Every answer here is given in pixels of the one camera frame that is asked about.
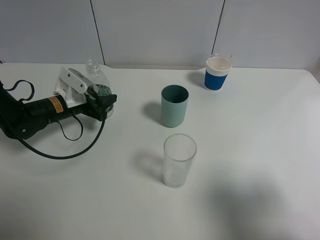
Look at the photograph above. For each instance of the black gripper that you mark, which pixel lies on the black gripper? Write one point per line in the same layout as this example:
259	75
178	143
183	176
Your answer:
57	110

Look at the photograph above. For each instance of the clear green-label plastic bottle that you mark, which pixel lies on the clear green-label plastic bottle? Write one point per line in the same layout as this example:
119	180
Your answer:
97	76

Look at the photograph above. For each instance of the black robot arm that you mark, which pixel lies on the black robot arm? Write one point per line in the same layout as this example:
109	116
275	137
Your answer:
21	119

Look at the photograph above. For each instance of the teal plastic cup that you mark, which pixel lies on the teal plastic cup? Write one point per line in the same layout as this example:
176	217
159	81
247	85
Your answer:
174	101

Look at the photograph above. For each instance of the blue white paper cup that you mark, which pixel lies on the blue white paper cup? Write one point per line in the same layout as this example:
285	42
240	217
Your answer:
216	72

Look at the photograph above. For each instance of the clear glass behind paper cup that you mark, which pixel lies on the clear glass behind paper cup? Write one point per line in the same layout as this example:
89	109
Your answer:
224	56

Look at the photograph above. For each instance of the clear tall glass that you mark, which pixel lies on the clear tall glass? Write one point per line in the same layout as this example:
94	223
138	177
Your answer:
179	151

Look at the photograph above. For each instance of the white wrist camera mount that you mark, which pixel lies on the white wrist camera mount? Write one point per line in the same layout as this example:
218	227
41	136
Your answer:
72	86

